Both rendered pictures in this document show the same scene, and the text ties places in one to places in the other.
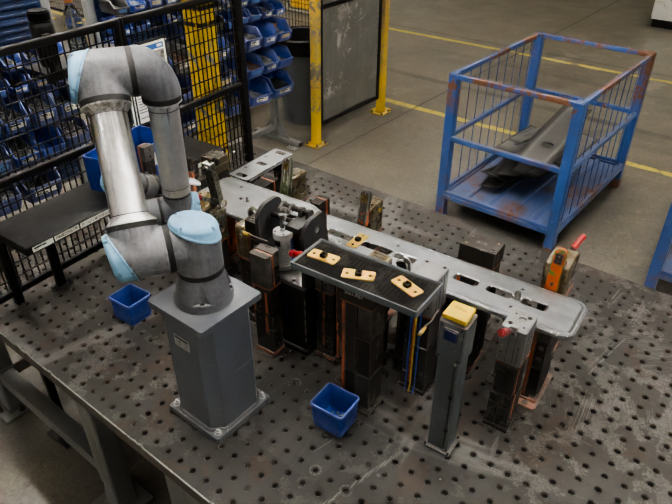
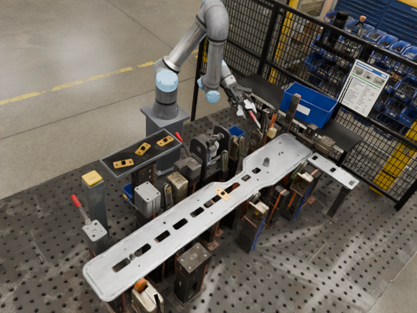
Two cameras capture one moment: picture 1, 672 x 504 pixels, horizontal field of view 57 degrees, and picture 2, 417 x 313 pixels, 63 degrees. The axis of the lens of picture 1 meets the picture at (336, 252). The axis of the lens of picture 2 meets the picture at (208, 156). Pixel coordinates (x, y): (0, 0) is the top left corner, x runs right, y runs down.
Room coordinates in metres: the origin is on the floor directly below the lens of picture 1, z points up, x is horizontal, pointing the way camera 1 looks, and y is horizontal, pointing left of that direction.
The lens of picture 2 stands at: (1.68, -1.17, 2.26)
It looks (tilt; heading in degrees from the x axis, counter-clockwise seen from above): 43 degrees down; 95
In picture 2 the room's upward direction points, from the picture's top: 10 degrees clockwise
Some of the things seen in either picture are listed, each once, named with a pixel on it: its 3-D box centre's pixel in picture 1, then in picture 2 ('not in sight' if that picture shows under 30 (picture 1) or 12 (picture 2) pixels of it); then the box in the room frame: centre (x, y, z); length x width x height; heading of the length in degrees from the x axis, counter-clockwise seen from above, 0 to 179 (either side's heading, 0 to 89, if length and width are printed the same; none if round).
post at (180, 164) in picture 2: (345, 310); (177, 189); (1.46, -0.03, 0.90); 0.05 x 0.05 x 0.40; 56
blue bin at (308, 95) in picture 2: (131, 159); (308, 104); (2.09, 0.75, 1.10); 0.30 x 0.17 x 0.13; 156
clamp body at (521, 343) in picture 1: (509, 372); (98, 253); (1.22, -0.47, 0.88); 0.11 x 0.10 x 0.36; 146
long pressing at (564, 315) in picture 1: (364, 242); (220, 197); (1.68, -0.09, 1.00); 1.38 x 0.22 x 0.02; 56
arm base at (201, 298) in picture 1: (202, 280); (165, 104); (1.27, 0.34, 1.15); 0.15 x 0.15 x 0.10
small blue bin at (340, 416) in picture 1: (334, 411); (134, 193); (1.21, 0.00, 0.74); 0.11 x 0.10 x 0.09; 56
